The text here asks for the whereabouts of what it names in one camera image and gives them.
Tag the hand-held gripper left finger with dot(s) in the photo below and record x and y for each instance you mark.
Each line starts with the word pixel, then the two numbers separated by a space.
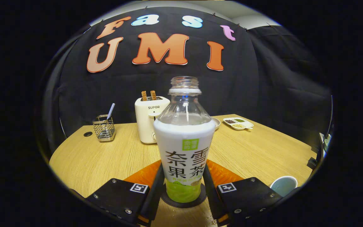
pixel 156 195

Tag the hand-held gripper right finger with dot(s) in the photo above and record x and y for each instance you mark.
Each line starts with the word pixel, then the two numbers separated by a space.
pixel 210 195

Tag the dark round coaster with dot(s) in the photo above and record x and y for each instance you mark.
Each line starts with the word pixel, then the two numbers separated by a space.
pixel 184 205

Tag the clear juice bottle white label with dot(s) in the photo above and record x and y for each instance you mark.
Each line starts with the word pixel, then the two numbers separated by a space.
pixel 184 135

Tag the white cup blue inside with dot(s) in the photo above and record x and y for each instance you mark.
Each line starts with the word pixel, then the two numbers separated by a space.
pixel 284 186

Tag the wooden table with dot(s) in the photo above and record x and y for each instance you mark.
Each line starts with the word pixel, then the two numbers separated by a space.
pixel 247 151

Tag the white round plate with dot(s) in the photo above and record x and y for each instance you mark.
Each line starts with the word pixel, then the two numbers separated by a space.
pixel 216 123

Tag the white toaster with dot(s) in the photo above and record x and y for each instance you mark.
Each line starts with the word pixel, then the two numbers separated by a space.
pixel 145 123

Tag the white divided dish with seeds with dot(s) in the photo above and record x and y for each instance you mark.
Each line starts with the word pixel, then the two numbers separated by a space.
pixel 238 123

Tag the black table grommet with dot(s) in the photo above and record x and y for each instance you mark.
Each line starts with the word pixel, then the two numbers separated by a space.
pixel 88 134

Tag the blue white checked straw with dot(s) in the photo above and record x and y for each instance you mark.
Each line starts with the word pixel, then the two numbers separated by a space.
pixel 111 110

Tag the brown toast slice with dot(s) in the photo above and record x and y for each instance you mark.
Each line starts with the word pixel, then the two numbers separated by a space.
pixel 153 95
pixel 144 95

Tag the white teal device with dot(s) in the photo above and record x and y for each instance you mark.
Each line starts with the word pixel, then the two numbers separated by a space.
pixel 325 143

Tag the black backdrop cloth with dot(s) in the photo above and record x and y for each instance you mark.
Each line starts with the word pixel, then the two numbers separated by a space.
pixel 263 78

